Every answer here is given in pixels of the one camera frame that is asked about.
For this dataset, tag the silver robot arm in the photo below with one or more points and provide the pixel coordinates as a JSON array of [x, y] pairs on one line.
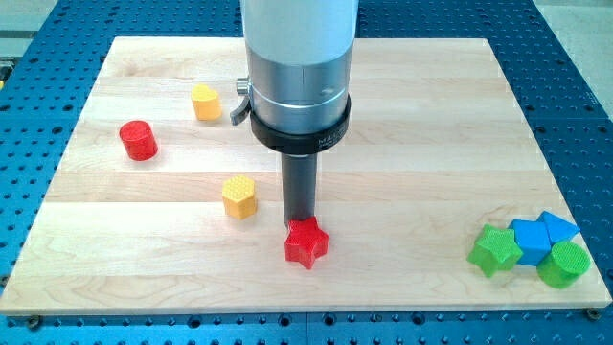
[[299, 55]]

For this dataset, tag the red star block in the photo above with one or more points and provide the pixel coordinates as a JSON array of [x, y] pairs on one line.
[[306, 242]]

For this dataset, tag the yellow hexagon block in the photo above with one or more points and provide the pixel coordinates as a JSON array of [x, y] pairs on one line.
[[239, 197]]

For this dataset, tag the green star block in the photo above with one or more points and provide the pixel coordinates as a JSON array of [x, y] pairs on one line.
[[495, 250]]

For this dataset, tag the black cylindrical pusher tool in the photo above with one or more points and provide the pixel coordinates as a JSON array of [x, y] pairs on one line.
[[299, 174]]

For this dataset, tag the yellow heart block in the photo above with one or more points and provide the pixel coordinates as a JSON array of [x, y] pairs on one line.
[[206, 103]]

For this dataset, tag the wooden board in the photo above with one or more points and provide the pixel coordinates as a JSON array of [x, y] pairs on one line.
[[437, 147]]

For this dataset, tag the red cylinder block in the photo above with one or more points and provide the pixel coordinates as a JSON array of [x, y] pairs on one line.
[[138, 140]]

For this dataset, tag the blue cube block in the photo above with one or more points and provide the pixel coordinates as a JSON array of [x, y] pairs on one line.
[[533, 239]]

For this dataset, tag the blue triangle block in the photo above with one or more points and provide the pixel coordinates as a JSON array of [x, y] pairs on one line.
[[559, 229]]

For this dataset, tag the green cylinder block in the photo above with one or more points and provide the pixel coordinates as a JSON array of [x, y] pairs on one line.
[[565, 263]]

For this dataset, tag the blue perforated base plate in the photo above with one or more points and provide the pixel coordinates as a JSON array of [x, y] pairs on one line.
[[49, 87]]

